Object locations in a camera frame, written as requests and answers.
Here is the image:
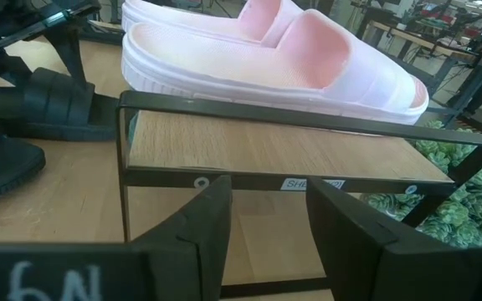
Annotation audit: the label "black slide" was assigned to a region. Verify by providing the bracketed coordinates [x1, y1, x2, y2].
[0, 133, 48, 206]
[0, 66, 119, 142]

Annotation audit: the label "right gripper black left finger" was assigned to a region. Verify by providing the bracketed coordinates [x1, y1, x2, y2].
[0, 175, 233, 301]

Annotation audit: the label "wooden workbench black legs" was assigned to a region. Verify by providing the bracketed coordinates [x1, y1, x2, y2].
[351, 0, 482, 126]

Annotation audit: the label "green succulent plant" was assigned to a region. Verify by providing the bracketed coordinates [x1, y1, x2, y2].
[360, 120, 482, 250]

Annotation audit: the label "pink slide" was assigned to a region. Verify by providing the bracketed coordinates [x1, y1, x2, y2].
[121, 0, 305, 47]
[121, 8, 430, 125]

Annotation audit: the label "wooden shelf black metal frame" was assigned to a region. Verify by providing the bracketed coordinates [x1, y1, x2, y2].
[115, 89, 482, 298]

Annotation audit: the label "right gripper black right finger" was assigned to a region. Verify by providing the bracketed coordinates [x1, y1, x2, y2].
[305, 177, 482, 301]

